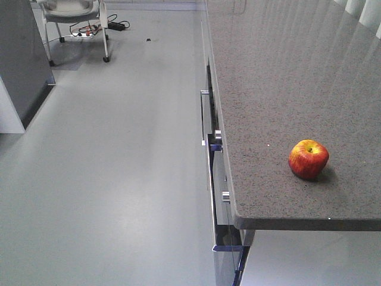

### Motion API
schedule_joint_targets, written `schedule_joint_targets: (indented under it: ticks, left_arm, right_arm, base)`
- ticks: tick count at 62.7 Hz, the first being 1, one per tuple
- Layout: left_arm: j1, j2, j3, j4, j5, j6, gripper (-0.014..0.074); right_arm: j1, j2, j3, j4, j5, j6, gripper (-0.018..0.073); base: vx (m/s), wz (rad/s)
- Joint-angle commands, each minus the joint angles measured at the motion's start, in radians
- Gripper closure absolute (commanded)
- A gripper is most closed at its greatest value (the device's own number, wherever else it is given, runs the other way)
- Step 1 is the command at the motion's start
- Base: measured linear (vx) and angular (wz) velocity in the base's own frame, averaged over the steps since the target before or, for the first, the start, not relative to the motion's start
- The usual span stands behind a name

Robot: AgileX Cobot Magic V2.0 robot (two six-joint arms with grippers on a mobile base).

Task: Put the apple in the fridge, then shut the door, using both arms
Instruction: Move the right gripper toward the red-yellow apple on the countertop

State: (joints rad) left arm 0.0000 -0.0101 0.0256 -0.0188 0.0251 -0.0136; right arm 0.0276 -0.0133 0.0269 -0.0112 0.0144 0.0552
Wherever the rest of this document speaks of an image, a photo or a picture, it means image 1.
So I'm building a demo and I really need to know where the silver round lower knob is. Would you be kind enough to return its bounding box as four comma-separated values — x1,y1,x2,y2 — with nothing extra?
221,191,230,203

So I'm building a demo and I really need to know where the white wheeled chair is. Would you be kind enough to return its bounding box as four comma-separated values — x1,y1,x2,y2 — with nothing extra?
36,0,110,67

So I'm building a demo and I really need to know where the dark grey cabinet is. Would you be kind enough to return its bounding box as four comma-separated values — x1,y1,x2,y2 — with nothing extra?
1,1,55,134

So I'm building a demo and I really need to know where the silver cabinet door handle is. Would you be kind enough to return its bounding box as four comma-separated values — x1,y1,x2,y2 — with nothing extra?
200,90,209,146

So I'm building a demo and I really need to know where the grey speckled kitchen counter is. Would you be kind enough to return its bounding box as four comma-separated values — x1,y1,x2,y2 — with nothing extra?
199,0,381,286

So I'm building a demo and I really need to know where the white power strip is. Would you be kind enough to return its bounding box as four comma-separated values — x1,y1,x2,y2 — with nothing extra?
72,33,95,39

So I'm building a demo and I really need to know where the red yellow apple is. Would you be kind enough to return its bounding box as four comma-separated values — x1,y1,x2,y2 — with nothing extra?
288,139,329,180

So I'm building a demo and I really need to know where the black power adapter with cables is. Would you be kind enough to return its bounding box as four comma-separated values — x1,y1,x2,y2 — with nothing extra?
69,14,130,37

